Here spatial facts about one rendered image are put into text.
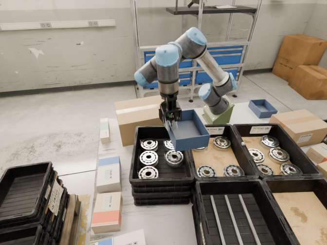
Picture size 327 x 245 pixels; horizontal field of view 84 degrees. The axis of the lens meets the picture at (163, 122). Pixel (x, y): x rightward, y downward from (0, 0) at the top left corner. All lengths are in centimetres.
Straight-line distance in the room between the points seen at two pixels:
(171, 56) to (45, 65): 336
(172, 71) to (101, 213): 72
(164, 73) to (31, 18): 318
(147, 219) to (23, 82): 352
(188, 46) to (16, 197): 147
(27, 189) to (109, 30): 264
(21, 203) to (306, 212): 162
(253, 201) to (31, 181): 145
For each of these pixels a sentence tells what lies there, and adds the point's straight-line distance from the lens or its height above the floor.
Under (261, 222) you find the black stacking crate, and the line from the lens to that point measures 97.
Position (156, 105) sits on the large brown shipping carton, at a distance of 137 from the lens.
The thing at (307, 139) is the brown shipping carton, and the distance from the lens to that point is 161.
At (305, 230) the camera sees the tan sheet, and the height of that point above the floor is 83.
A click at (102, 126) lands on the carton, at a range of 147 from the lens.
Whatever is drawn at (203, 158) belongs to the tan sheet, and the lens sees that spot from 110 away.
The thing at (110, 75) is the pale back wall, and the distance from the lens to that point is 370.
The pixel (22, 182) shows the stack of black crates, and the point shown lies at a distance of 172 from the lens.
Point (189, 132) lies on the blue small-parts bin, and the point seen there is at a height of 107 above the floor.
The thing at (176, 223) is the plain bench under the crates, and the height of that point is 70.
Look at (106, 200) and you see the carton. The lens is 103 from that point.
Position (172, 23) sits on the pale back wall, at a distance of 358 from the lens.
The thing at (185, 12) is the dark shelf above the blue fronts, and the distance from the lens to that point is 272.
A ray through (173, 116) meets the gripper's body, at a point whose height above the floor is 122.
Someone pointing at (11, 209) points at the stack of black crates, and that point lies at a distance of 160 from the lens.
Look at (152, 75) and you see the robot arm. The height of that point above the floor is 134.
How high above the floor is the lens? 164
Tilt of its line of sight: 38 degrees down
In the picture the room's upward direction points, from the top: straight up
